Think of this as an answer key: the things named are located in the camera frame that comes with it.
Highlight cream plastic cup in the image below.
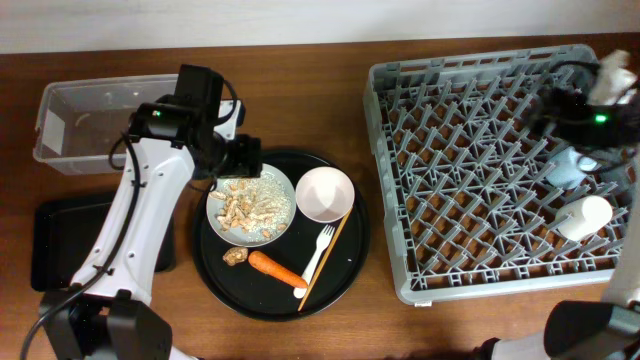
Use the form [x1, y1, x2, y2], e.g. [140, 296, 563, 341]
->
[556, 195, 613, 241]

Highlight light blue plastic cup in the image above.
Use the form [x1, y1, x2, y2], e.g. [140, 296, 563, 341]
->
[545, 147, 599, 190]

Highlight white plastic fork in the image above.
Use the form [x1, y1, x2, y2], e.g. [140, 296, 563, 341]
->
[301, 225, 335, 285]

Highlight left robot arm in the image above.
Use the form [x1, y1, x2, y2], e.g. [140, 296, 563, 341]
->
[20, 96, 262, 359]

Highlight brown walnut piece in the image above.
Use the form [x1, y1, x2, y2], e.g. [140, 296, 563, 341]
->
[222, 247, 249, 266]

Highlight wooden chopstick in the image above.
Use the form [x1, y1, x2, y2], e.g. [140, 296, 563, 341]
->
[298, 207, 353, 313]

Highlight orange carrot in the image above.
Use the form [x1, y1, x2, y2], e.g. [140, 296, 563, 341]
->
[248, 251, 308, 289]

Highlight round black serving tray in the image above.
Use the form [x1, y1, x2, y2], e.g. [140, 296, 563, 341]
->
[192, 149, 371, 321]

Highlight clear plastic waste bin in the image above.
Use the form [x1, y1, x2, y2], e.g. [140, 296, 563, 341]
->
[33, 74, 177, 175]

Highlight grey dishwasher rack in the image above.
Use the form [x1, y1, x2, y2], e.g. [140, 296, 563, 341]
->
[363, 45, 634, 306]

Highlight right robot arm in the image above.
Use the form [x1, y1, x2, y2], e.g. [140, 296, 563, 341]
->
[472, 90, 639, 359]

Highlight grey plate with food scraps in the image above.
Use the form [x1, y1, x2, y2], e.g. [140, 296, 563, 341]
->
[205, 164, 297, 247]

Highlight black rectangular tray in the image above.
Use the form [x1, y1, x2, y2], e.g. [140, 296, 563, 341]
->
[30, 190, 176, 293]

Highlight pink bowl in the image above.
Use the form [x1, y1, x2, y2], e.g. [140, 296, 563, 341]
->
[295, 166, 355, 223]

